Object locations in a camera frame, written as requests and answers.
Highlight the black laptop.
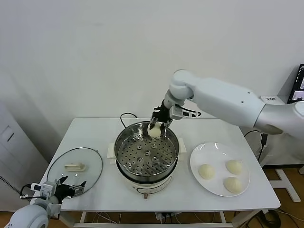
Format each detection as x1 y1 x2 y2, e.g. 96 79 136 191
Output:
287 63 304 105

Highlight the white table frame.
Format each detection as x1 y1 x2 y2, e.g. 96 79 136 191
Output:
47 210 269 228

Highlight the white round plate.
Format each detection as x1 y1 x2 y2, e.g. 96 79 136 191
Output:
190 142 251 198

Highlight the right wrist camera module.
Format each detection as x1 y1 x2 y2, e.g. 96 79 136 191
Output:
170 105 202 121

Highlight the stainless steel steamer basket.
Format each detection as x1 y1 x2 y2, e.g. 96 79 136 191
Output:
107 121 187 176

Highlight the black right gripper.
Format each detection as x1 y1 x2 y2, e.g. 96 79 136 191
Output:
149 99 173 133

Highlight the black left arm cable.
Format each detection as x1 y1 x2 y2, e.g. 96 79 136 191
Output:
19 184 34 200

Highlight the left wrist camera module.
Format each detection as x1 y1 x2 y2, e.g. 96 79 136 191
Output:
30 181 57 199

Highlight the white cabinet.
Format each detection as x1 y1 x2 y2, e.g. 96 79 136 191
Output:
0 102 49 212

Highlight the black floor cable coil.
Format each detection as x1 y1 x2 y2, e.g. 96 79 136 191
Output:
257 210 282 226

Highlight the white power strip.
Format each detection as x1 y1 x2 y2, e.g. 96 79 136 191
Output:
155 212 178 224

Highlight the black power adapter with cable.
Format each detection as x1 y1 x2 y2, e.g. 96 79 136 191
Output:
244 129 269 162

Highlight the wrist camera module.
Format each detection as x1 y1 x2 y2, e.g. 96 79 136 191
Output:
30 181 57 199
170 105 202 121

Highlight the white side desk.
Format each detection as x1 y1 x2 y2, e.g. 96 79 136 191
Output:
239 95 304 204

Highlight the white steamed baozi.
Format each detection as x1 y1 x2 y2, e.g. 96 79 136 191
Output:
223 176 243 192
225 159 243 174
147 123 162 139
198 163 216 180

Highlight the cream electric cooker base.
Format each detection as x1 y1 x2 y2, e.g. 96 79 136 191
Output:
109 153 185 200

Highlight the black cooker power cable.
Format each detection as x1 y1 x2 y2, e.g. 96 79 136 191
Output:
120 113 138 129

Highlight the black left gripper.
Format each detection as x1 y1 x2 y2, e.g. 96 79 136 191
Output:
54 176 87 204

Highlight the glass lid with cream handle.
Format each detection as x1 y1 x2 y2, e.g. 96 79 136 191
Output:
47 147 104 193

